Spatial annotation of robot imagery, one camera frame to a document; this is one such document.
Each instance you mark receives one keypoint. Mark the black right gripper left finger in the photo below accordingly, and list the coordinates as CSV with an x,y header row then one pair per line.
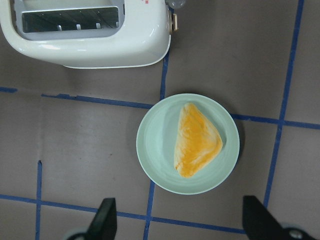
x,y
104,223

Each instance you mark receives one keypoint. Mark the triangular golden bread pastry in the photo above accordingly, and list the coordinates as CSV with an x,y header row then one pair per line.
x,y
198,142

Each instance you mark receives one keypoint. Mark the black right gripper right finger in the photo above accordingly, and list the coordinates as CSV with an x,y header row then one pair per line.
x,y
258,223

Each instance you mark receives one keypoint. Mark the white two-slot toaster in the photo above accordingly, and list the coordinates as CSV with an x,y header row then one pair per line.
x,y
90,34

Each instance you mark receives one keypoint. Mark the light green round plate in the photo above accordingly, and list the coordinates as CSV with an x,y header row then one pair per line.
x,y
156,139

